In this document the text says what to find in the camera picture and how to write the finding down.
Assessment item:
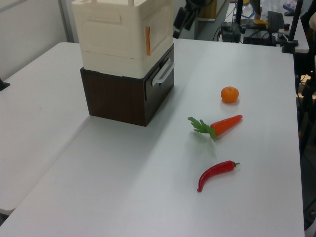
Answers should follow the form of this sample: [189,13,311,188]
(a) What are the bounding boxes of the black tripod stand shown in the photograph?
[295,71,316,232]

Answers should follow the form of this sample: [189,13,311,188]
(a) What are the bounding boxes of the orange tangerine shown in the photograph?
[220,86,240,104]

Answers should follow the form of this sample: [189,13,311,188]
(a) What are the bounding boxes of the black table bracket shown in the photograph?
[0,78,11,92]

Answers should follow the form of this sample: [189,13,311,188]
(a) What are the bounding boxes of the orange toy carrot green leaves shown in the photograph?
[187,115,243,142]

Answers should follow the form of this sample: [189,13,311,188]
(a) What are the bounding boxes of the wooden panel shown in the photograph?
[198,0,218,19]

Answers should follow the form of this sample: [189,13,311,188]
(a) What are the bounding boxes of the flat black electronics box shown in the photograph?
[242,29,277,46]

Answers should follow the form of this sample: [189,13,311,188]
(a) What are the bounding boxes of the dark brown wooden drawer unit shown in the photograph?
[80,43,175,127]

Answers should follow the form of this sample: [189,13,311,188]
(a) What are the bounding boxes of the cream cabinet door orange handle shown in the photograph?
[145,0,174,56]

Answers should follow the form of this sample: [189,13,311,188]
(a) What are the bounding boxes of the cream plastic cabinet box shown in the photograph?
[71,0,174,78]

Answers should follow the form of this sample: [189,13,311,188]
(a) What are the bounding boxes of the dark drawer with white handle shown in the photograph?
[144,44,175,102]

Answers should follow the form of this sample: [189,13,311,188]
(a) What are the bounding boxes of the red toy chili pepper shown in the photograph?
[197,160,240,193]

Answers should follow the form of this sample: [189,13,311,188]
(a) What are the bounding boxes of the black pole with table clamp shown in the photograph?
[281,0,305,53]

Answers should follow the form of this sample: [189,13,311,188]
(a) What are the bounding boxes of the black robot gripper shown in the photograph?
[172,0,215,38]

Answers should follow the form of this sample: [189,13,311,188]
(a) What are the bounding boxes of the thin black pole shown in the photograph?
[234,0,244,26]

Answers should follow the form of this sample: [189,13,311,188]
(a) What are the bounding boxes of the small black device box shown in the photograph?
[220,22,241,43]

